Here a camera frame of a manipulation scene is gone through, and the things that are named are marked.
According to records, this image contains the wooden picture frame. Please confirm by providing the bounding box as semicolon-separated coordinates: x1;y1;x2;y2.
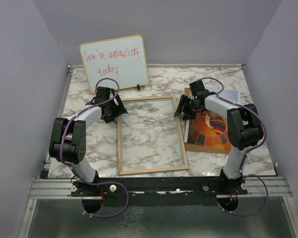
117;95;188;176

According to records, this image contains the colourful balloon photo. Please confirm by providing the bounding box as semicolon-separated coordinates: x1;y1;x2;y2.
183;85;239;151

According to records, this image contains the yellow framed whiteboard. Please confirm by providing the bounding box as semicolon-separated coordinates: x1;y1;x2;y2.
79;35;149;93

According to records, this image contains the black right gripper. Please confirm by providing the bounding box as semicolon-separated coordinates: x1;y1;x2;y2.
174;95;200;120

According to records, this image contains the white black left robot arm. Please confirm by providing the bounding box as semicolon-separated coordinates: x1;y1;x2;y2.
49;86;127;196

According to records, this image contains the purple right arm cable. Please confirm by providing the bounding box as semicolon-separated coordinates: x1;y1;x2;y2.
198;77;269;216

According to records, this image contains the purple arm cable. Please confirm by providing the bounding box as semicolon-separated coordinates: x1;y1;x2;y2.
61;77;129;219
198;77;269;216

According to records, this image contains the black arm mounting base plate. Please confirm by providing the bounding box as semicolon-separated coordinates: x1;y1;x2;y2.
71;176;247;207

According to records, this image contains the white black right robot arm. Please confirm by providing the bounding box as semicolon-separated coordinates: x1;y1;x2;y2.
174;79;266;194

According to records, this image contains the aluminium table edge rail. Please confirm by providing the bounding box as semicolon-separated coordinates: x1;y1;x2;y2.
43;65;74;171

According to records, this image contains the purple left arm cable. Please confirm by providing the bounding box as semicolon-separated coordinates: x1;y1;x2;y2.
61;77;129;219

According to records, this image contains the front aluminium rail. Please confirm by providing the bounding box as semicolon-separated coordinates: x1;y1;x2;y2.
28;177;293;199

